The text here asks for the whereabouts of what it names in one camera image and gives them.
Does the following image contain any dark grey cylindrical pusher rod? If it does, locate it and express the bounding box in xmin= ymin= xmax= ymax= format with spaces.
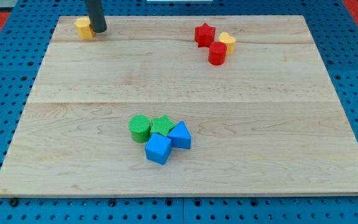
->
xmin=85 ymin=0 xmax=107 ymax=33

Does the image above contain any yellow heart block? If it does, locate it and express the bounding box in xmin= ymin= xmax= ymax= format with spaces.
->
xmin=219 ymin=32 xmax=236 ymax=55

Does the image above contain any yellow pentagon block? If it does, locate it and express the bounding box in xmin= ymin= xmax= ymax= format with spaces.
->
xmin=75 ymin=16 xmax=95 ymax=39

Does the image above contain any red star block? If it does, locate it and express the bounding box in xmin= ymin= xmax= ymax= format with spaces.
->
xmin=194 ymin=23 xmax=216 ymax=48

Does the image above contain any green cylinder block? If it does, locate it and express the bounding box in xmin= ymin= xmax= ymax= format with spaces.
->
xmin=129 ymin=114 xmax=151 ymax=143

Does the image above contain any red cylinder block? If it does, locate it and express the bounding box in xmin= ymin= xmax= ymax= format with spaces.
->
xmin=208 ymin=42 xmax=227 ymax=65

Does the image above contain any green star block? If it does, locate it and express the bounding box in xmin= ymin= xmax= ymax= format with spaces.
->
xmin=150 ymin=114 xmax=176 ymax=137

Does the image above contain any blue cube block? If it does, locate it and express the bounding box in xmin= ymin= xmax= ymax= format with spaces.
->
xmin=145 ymin=133 xmax=172 ymax=165

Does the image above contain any blue triangle block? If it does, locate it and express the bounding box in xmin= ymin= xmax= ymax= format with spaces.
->
xmin=168 ymin=121 xmax=191 ymax=149

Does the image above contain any light wooden board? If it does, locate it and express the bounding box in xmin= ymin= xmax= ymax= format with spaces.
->
xmin=0 ymin=16 xmax=358 ymax=198

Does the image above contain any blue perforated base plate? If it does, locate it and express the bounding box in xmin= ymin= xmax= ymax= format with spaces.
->
xmin=0 ymin=1 xmax=358 ymax=223

